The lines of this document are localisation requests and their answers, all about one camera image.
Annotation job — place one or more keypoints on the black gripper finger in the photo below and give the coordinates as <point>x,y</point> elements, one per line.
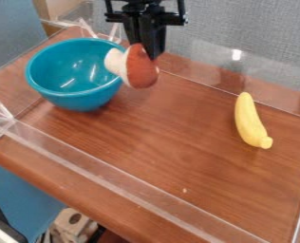
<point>153,35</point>
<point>131,28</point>

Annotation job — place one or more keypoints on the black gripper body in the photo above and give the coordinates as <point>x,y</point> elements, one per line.
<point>120,9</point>

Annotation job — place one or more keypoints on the brown white toy mushroom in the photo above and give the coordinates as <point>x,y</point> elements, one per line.
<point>133,66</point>

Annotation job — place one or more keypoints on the blue plastic bowl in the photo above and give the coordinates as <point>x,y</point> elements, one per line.
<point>66,73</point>

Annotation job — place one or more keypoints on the yellow toy banana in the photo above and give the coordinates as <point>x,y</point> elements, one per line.
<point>249,124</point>

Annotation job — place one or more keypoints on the blue cabinet panel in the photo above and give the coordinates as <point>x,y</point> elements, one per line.
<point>26,207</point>

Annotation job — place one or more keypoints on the wooden block with hole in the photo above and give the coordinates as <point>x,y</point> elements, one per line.
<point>72,227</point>

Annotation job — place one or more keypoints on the clear acrylic barrier wall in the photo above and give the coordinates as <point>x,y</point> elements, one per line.
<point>154,165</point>

